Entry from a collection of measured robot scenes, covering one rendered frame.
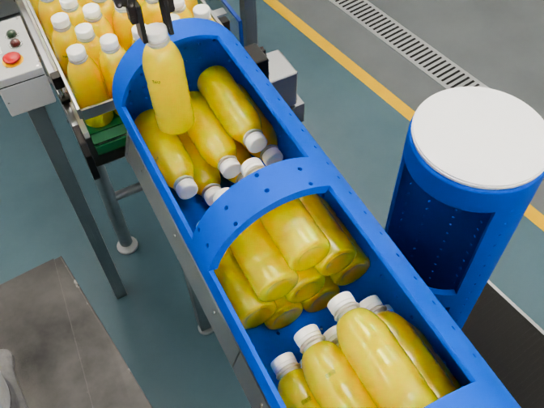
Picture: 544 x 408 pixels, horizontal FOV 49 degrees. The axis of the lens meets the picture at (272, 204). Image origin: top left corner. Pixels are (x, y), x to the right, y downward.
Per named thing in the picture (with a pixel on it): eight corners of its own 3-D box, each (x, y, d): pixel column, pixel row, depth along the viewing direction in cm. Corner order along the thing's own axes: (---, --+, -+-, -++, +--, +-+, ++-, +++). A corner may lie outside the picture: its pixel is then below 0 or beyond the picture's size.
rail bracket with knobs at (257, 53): (237, 103, 146) (235, 70, 138) (225, 85, 150) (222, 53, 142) (274, 90, 149) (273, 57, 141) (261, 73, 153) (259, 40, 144)
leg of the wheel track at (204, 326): (201, 337, 206) (175, 236, 156) (195, 324, 209) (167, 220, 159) (217, 330, 208) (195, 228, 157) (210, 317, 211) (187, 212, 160)
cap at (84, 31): (96, 37, 133) (94, 30, 131) (79, 42, 132) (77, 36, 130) (91, 27, 135) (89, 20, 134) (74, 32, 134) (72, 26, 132)
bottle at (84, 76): (110, 104, 147) (90, 41, 132) (116, 123, 143) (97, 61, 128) (81, 112, 145) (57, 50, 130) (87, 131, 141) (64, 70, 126)
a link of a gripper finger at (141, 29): (141, 6, 92) (136, 7, 92) (148, 43, 98) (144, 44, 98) (133, -4, 94) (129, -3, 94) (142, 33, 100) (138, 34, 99)
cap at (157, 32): (150, 31, 101) (149, 21, 100) (172, 33, 101) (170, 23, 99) (142, 44, 99) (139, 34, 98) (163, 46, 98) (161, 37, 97)
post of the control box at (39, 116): (116, 299, 216) (17, 91, 136) (113, 290, 218) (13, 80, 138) (127, 294, 217) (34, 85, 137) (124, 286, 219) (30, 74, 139)
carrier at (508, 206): (376, 275, 202) (353, 350, 187) (424, 76, 132) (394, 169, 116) (461, 301, 196) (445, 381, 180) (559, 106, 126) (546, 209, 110)
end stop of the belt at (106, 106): (84, 121, 137) (81, 111, 134) (83, 118, 137) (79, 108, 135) (243, 64, 147) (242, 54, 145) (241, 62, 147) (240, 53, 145)
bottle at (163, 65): (166, 108, 117) (146, 23, 103) (200, 113, 115) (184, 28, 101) (151, 132, 112) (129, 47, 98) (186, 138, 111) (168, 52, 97)
